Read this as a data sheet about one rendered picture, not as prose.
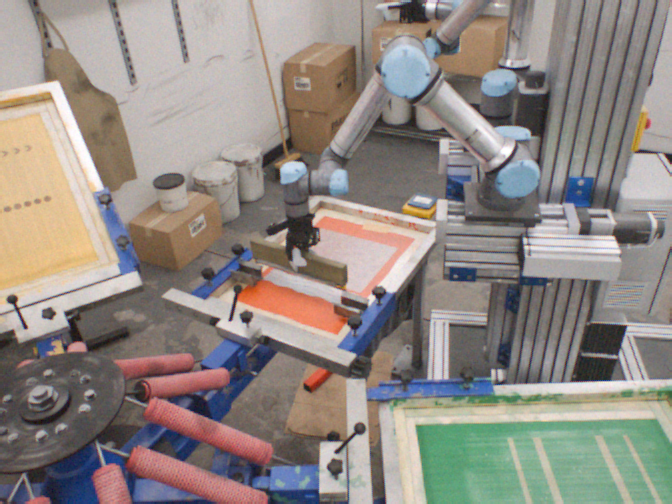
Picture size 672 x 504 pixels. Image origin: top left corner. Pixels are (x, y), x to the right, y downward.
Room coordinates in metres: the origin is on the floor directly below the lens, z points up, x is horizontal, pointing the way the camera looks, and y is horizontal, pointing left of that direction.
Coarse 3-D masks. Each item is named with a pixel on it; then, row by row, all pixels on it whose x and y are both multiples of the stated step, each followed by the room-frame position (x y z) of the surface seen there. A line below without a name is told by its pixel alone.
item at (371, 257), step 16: (368, 240) 1.84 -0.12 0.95; (384, 240) 1.83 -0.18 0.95; (400, 240) 1.83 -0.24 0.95; (352, 256) 1.74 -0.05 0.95; (368, 256) 1.73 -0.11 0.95; (384, 256) 1.73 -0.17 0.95; (352, 272) 1.64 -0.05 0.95; (368, 272) 1.63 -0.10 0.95; (384, 272) 1.63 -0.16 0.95; (352, 288) 1.55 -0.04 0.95; (368, 288) 1.54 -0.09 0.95; (304, 304) 1.48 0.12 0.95; (320, 304) 1.47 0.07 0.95; (304, 320) 1.40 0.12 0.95; (320, 320) 1.39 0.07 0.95; (336, 320) 1.39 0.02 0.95
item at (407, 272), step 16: (336, 208) 2.08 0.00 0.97; (352, 208) 2.04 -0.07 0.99; (368, 208) 2.02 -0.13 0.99; (400, 224) 1.92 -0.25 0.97; (416, 224) 1.89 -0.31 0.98; (432, 224) 1.87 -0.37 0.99; (272, 240) 1.83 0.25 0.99; (432, 240) 1.76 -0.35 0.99; (416, 256) 1.66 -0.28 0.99; (400, 272) 1.57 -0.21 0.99; (416, 272) 1.62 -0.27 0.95; (224, 288) 1.57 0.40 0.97; (400, 288) 1.50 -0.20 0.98; (224, 304) 1.46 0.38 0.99; (272, 320) 1.37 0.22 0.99; (320, 336) 1.28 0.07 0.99
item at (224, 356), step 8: (224, 344) 1.21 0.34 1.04; (232, 344) 1.21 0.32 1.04; (240, 344) 1.21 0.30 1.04; (216, 352) 1.18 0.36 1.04; (224, 352) 1.18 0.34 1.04; (232, 352) 1.18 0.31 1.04; (248, 352) 1.22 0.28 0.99; (208, 360) 1.15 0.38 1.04; (216, 360) 1.15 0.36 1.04; (224, 360) 1.15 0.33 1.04; (232, 360) 1.17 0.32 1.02; (208, 368) 1.13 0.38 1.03; (216, 368) 1.12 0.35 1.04; (224, 368) 1.14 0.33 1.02; (232, 368) 1.16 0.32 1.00
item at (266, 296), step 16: (320, 224) 1.98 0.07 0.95; (336, 224) 1.97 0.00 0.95; (352, 224) 1.97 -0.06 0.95; (320, 240) 1.86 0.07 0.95; (336, 240) 1.85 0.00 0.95; (352, 240) 1.85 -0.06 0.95; (336, 256) 1.75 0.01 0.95; (256, 288) 1.58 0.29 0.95; (272, 288) 1.58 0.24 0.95; (288, 288) 1.57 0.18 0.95; (256, 304) 1.49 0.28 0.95; (272, 304) 1.49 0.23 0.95; (288, 304) 1.48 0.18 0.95
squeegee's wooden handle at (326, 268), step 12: (252, 240) 1.60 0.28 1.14; (264, 240) 1.59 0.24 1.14; (252, 252) 1.60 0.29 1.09; (264, 252) 1.57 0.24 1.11; (276, 252) 1.54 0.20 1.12; (300, 252) 1.51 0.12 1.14; (288, 264) 1.52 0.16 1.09; (312, 264) 1.47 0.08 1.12; (324, 264) 1.45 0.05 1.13; (336, 264) 1.43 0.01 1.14; (324, 276) 1.45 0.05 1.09; (336, 276) 1.43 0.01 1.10
